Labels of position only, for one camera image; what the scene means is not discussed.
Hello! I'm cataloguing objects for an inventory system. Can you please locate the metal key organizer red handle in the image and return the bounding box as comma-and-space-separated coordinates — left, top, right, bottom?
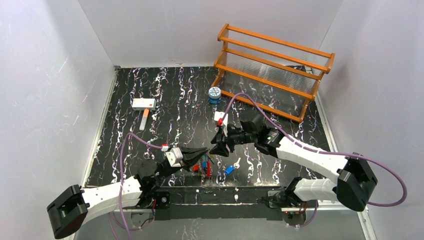
192, 153, 214, 178

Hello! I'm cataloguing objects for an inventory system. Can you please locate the blue key tag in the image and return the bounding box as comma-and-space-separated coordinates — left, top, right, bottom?
224, 165, 236, 175

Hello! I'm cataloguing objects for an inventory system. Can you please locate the silver key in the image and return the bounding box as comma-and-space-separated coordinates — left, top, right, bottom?
233, 157, 241, 169

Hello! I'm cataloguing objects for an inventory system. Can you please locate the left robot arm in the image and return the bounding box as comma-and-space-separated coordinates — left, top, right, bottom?
46, 147, 208, 240

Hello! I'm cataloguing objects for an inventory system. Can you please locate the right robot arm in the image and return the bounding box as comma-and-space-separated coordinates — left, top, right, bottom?
210, 111, 378, 212

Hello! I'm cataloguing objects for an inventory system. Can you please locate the white orange marker pen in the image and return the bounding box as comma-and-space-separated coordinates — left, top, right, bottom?
139, 108, 150, 131

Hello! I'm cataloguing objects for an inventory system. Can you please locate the blue jar with patterned lid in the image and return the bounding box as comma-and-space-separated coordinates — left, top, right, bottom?
208, 86, 222, 105

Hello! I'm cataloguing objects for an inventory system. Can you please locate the orange wooden shelf rack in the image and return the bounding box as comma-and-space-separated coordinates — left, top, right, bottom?
211, 23, 336, 123

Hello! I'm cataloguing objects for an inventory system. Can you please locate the white box with red logo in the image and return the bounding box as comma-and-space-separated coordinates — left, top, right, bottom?
131, 98, 157, 111

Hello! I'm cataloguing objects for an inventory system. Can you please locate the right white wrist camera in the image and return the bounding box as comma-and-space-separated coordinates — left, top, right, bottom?
213, 111, 228, 137

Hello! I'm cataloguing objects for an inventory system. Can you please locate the aluminium rail frame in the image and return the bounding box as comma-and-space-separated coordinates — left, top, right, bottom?
71, 187, 376, 240

